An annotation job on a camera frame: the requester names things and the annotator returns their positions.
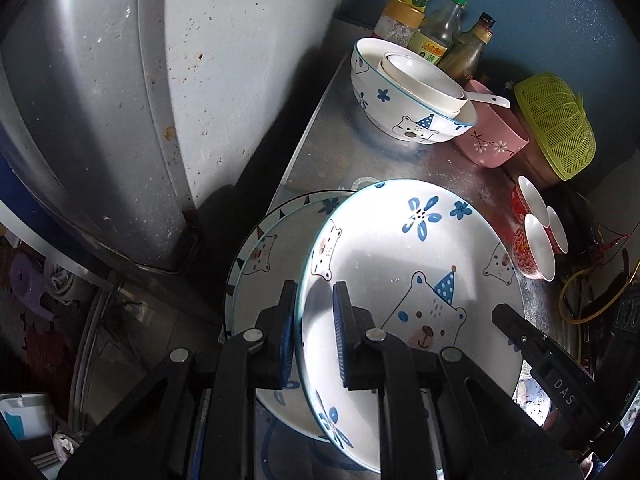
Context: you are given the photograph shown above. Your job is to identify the white and blue box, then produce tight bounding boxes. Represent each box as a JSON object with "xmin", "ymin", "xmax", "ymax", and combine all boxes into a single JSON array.
[{"xmin": 0, "ymin": 392, "xmax": 53, "ymax": 443}]

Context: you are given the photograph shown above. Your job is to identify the leaf pattern plate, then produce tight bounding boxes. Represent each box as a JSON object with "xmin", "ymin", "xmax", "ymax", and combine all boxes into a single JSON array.
[{"xmin": 223, "ymin": 190, "xmax": 357, "ymax": 341}]

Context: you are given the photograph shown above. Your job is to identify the pink floral bowl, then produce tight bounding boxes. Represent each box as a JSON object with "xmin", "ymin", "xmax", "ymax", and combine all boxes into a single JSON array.
[{"xmin": 452, "ymin": 78, "xmax": 531, "ymax": 168}]

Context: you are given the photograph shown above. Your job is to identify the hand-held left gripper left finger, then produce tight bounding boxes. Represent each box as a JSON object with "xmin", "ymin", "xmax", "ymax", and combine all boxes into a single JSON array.
[{"xmin": 57, "ymin": 280, "xmax": 299, "ymax": 480}]

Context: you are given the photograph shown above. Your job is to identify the yellow label clear bottle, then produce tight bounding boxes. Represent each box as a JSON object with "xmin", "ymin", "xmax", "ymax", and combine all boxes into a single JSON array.
[{"xmin": 407, "ymin": 0, "xmax": 468, "ymax": 66}]

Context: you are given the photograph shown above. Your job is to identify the purple plastic item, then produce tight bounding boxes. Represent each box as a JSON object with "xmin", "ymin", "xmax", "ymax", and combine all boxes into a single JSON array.
[{"xmin": 9, "ymin": 251, "xmax": 55, "ymax": 322}]

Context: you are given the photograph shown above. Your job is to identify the yellow lid jar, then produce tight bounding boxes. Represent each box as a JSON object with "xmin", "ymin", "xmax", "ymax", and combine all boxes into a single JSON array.
[{"xmin": 374, "ymin": 0, "xmax": 426, "ymax": 53}]

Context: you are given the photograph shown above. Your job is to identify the silver refrigerator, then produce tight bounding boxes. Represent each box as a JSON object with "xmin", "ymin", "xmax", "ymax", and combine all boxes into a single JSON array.
[{"xmin": 0, "ymin": 0, "xmax": 358, "ymax": 281}]

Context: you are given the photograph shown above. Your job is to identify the bear print plate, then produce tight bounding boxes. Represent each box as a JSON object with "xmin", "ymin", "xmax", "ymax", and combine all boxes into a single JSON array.
[
  {"xmin": 298, "ymin": 179, "xmax": 527, "ymax": 476},
  {"xmin": 239, "ymin": 196, "xmax": 357, "ymax": 441}
]

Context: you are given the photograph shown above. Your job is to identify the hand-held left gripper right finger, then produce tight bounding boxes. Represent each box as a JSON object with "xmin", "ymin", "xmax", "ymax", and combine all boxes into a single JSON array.
[{"xmin": 332, "ymin": 281, "xmax": 583, "ymax": 480}]

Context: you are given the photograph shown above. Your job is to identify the green plastic food cover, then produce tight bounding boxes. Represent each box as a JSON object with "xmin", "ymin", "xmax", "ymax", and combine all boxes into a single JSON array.
[{"xmin": 513, "ymin": 72, "xmax": 597, "ymax": 182}]

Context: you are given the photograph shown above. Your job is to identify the yellow cable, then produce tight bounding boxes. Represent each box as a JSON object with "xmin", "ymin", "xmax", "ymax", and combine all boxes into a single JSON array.
[{"xmin": 559, "ymin": 265, "xmax": 613, "ymax": 326}]

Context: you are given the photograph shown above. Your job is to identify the red patterned bowl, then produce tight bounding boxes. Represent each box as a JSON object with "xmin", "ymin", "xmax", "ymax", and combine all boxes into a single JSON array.
[
  {"xmin": 542, "ymin": 205, "xmax": 569, "ymax": 256},
  {"xmin": 511, "ymin": 212, "xmax": 557, "ymax": 282},
  {"xmin": 511, "ymin": 175, "xmax": 548, "ymax": 223}
]

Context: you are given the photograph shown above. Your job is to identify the large bear print bowl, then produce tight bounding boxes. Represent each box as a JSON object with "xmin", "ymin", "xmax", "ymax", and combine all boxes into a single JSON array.
[{"xmin": 350, "ymin": 37, "xmax": 478, "ymax": 146}]

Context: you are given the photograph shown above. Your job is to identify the copper pot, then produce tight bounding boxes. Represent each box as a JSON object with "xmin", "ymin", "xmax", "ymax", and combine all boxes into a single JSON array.
[{"xmin": 502, "ymin": 115, "xmax": 566, "ymax": 191}]

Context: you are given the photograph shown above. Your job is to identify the red wires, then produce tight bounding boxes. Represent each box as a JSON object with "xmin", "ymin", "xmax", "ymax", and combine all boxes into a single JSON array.
[{"xmin": 592, "ymin": 230, "xmax": 640, "ymax": 261}]

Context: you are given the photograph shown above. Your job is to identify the small white bowl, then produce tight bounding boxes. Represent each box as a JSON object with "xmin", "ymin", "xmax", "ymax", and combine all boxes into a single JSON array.
[
  {"xmin": 378, "ymin": 52, "xmax": 471, "ymax": 111},
  {"xmin": 378, "ymin": 60, "xmax": 468, "ymax": 117}
]

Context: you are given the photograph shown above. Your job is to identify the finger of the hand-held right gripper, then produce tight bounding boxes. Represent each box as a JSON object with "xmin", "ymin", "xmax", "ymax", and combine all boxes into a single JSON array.
[{"xmin": 491, "ymin": 304, "xmax": 626, "ymax": 463}]

